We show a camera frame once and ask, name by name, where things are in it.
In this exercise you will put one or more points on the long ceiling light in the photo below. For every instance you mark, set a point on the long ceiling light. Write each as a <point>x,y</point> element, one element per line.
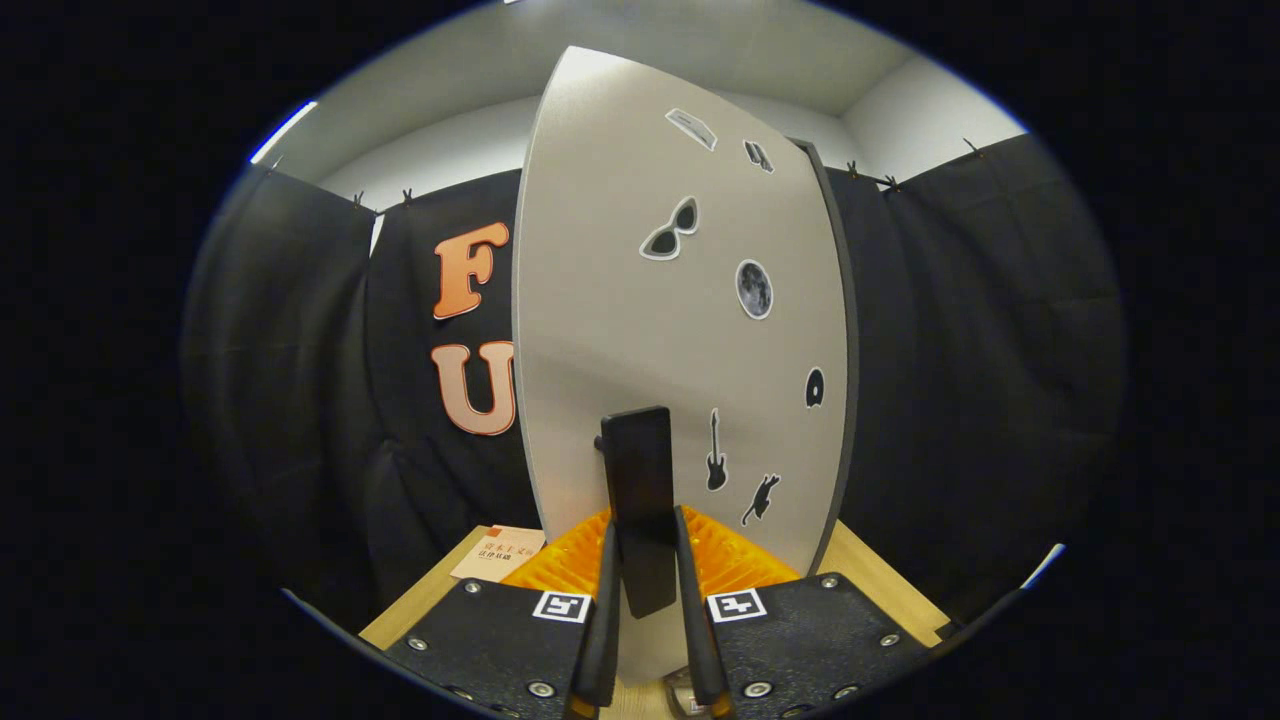
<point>285,130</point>

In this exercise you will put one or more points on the black backdrop cloth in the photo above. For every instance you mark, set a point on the black backdrop cloth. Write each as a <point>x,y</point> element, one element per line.
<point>1000,350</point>

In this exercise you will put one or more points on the beige orange cover book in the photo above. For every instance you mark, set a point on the beige orange cover book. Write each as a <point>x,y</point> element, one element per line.
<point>495,555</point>

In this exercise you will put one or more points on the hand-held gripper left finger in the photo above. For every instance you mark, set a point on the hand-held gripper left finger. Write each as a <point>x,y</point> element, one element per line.
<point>600,640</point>

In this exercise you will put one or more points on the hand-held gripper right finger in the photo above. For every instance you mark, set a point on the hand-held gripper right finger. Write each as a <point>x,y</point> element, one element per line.
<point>700,640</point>

